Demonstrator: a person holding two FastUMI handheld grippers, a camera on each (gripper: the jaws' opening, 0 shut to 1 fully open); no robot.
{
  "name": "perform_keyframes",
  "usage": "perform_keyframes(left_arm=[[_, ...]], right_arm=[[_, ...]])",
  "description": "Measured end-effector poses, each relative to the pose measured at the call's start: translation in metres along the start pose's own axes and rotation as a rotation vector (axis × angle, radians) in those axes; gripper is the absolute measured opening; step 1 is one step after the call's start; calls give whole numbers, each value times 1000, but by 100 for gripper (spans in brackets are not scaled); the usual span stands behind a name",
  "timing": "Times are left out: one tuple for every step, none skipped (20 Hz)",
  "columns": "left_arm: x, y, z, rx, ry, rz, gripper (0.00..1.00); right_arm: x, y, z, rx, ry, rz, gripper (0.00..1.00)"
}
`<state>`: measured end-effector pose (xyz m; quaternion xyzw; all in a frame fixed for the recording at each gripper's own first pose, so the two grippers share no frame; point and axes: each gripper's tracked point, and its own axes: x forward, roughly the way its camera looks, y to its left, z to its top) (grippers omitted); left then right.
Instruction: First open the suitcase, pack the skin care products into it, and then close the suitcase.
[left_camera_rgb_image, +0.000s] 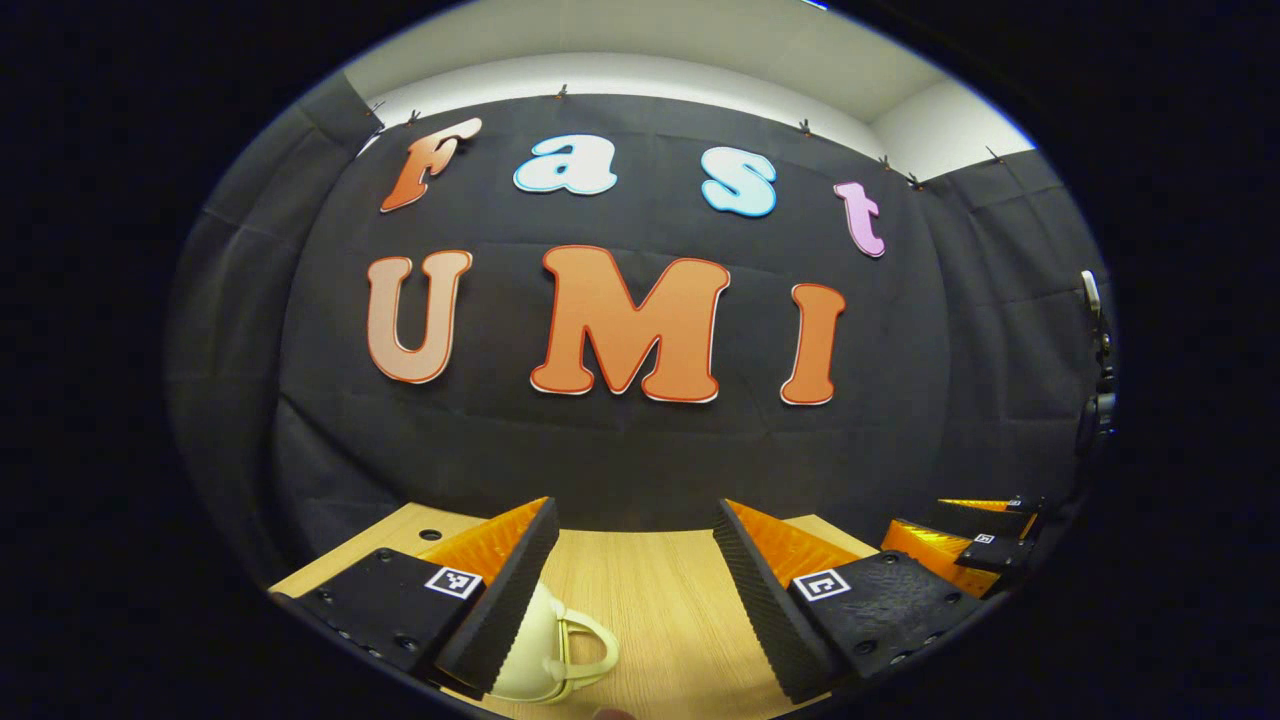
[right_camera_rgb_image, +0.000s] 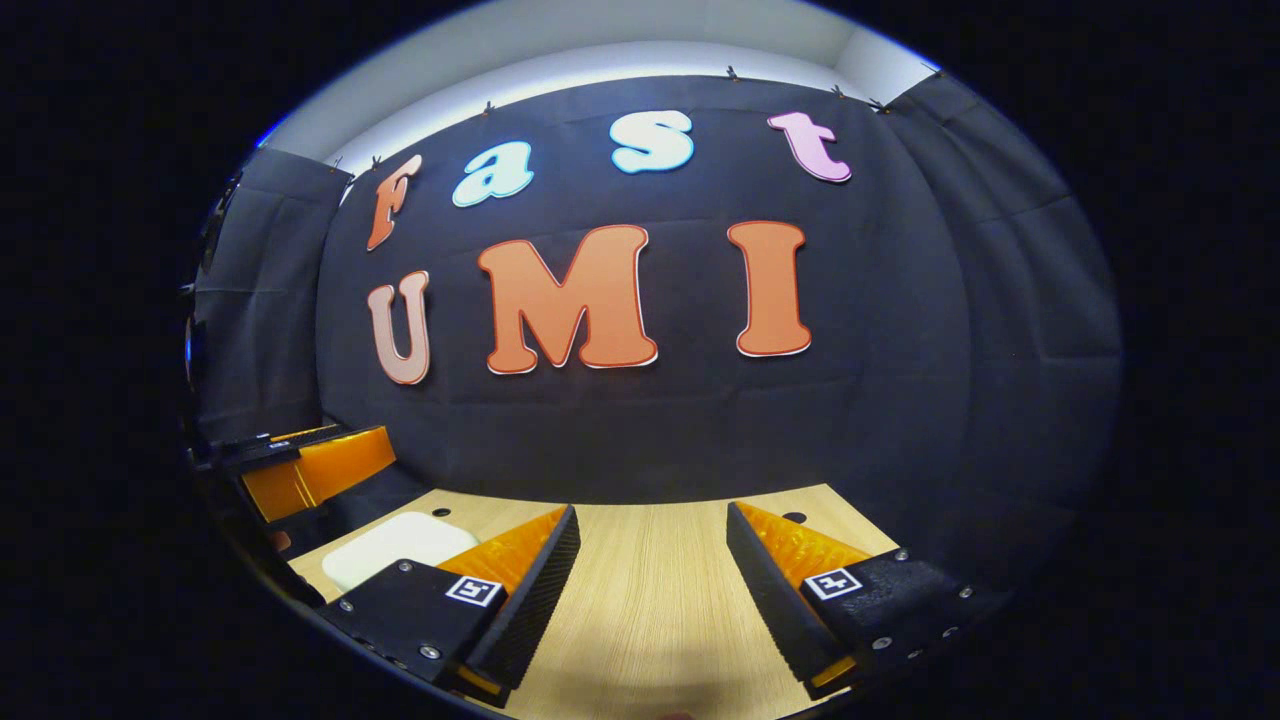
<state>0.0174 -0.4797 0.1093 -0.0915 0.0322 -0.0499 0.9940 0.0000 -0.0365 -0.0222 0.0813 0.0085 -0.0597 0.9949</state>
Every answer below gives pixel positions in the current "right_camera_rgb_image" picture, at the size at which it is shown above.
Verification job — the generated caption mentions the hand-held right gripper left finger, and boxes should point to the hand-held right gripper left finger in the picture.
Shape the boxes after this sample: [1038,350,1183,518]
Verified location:
[315,503,581,708]

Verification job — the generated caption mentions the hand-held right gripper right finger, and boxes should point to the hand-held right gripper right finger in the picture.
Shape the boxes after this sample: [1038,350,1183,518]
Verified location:
[726,500,1011,701]

